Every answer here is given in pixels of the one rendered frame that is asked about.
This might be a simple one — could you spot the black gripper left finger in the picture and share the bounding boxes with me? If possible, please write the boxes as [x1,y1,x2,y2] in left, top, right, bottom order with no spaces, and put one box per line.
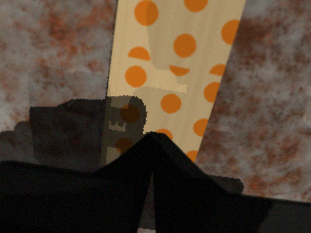
[0,131,158,233]

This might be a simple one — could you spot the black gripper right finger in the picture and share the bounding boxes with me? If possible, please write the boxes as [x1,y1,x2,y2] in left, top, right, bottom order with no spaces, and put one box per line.
[153,133,311,233]

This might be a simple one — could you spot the tan strip with orange dots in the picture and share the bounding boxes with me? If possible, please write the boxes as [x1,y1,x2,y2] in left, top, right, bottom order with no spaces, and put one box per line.
[99,0,246,166]

